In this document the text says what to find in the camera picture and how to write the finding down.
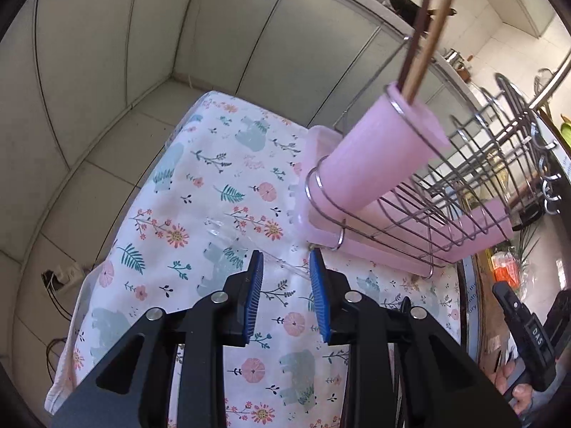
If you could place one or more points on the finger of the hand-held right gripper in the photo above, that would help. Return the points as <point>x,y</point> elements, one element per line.
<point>508,305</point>

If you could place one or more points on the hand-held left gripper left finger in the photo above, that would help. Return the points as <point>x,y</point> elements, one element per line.
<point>252,294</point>

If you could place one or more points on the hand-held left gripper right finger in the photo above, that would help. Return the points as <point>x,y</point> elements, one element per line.
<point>319,294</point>

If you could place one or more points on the clear plastic utensil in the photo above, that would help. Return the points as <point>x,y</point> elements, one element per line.
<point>241,243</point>

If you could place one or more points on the dark brown chopstick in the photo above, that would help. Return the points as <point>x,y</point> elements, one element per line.
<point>415,35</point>

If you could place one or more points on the wooden chopsticks and utensils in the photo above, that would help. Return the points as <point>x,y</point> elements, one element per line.
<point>433,26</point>

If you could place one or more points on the person's right hand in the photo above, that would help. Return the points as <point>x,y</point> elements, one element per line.
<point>519,399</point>

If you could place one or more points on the cardboard sheet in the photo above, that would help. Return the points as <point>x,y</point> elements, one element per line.
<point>486,321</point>

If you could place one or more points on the orange packet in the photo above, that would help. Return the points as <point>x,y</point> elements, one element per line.
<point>506,267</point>

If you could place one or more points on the green onions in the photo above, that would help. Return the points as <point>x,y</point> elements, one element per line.
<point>528,240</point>

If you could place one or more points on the pink plastic drip tray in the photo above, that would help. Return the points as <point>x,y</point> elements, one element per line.
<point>308,214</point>

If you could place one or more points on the floral printed cloth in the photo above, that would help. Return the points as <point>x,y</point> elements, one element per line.
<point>200,187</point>

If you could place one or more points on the white power strip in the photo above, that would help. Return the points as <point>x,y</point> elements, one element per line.
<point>67,272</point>

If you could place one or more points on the brown clay pot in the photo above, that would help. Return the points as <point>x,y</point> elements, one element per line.
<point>465,72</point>

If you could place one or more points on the steel kettle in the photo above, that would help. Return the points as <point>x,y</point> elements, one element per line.
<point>453,56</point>

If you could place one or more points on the grey kitchen counter cabinets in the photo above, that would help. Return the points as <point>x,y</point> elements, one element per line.
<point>267,22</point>

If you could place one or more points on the black open wok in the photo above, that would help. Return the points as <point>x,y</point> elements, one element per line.
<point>410,4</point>

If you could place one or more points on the upper wall cabinet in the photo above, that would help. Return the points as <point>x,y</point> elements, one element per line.
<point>526,4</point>

